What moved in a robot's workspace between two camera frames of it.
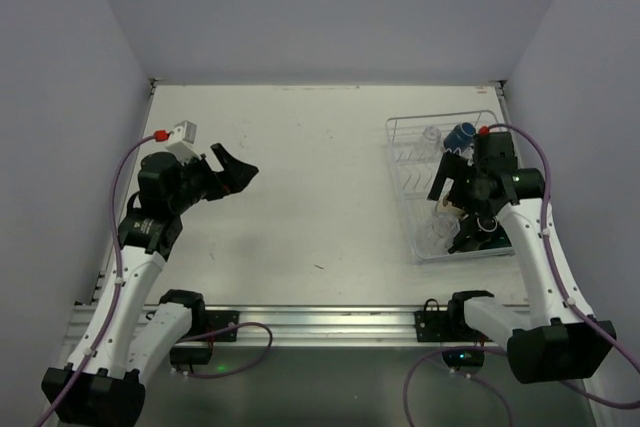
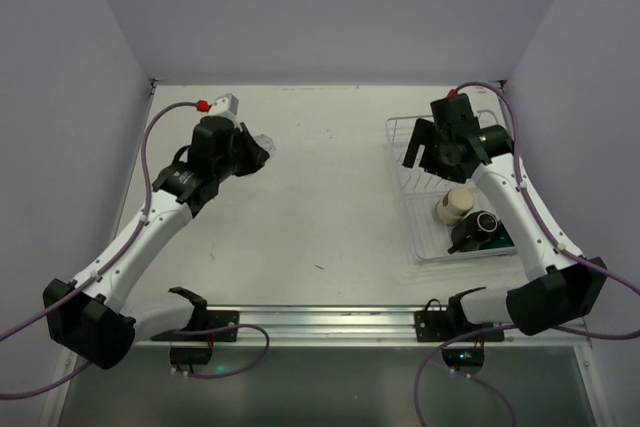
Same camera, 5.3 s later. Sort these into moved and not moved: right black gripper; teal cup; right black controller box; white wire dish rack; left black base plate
Moved: right black gripper
Not moved: right black controller box; white wire dish rack; teal cup; left black base plate
